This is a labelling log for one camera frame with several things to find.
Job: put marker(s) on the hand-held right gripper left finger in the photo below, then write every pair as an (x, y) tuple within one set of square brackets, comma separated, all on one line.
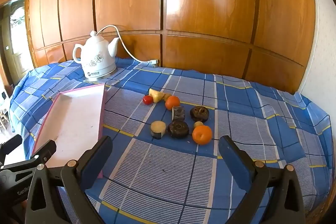
[(97, 158)]

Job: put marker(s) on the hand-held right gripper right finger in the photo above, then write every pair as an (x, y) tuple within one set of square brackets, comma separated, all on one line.
[(233, 158)]

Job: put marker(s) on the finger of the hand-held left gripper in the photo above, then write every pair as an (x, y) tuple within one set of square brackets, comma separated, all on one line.
[(10, 144), (43, 151)]

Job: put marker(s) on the orange tangerine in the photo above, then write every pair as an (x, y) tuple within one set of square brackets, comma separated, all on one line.
[(172, 102), (201, 135)]

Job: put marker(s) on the pink and white tray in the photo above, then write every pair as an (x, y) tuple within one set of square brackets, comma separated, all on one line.
[(76, 119)]

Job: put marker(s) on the small tan longan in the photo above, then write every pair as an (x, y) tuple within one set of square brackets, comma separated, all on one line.
[(167, 96), (198, 124)]

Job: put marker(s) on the dark purple mangosteen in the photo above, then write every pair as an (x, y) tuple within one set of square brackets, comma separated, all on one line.
[(199, 114), (178, 129)]

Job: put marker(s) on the dark sugarcane piece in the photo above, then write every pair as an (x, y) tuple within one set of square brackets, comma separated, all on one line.
[(179, 113), (158, 129)]

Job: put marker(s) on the red cherry tomato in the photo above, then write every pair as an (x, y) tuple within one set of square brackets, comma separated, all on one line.
[(147, 100)]

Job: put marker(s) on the blue plaid tablecloth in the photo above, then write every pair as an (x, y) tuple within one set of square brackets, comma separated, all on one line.
[(168, 174)]

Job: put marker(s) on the white ceramic electric kettle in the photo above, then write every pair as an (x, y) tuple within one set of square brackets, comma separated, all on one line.
[(97, 61)]

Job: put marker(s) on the door with patterned glass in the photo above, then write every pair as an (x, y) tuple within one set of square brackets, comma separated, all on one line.
[(18, 37)]

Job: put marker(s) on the white power plug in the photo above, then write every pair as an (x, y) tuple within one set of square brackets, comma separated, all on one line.
[(154, 63)]

